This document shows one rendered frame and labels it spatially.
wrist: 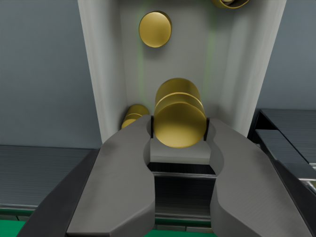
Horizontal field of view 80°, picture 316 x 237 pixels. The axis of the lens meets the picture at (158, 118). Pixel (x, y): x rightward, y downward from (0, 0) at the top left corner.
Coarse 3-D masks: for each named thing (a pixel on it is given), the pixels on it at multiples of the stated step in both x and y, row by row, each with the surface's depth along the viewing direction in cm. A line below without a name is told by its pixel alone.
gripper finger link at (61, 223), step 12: (96, 156) 8; (84, 168) 8; (72, 180) 7; (84, 180) 7; (60, 192) 7; (72, 192) 7; (48, 204) 6; (60, 204) 6; (72, 204) 6; (36, 216) 6; (48, 216) 6; (60, 216) 6; (72, 216) 6; (24, 228) 6; (36, 228) 6; (48, 228) 6; (60, 228) 6
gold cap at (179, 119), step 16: (176, 80) 14; (160, 96) 13; (176, 96) 12; (192, 96) 12; (160, 112) 11; (176, 112) 11; (192, 112) 11; (160, 128) 12; (176, 128) 12; (192, 128) 12; (176, 144) 12; (192, 144) 12
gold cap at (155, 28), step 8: (144, 16) 19; (152, 16) 19; (160, 16) 19; (168, 16) 22; (144, 24) 19; (152, 24) 19; (160, 24) 19; (168, 24) 19; (144, 32) 20; (152, 32) 20; (160, 32) 19; (168, 32) 19; (144, 40) 20; (152, 40) 20; (160, 40) 20
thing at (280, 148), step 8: (256, 136) 24; (264, 136) 23; (272, 136) 23; (280, 136) 23; (256, 144) 24; (264, 144) 22; (272, 144) 21; (280, 144) 21; (288, 144) 21; (264, 152) 22; (272, 152) 20; (280, 152) 20; (288, 152) 20; (296, 152) 20; (280, 160) 19; (288, 160) 19; (296, 160) 19; (304, 160) 19
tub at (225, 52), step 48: (96, 0) 17; (144, 0) 22; (192, 0) 22; (96, 48) 18; (144, 48) 25; (192, 48) 24; (240, 48) 21; (96, 96) 20; (144, 96) 28; (240, 96) 21
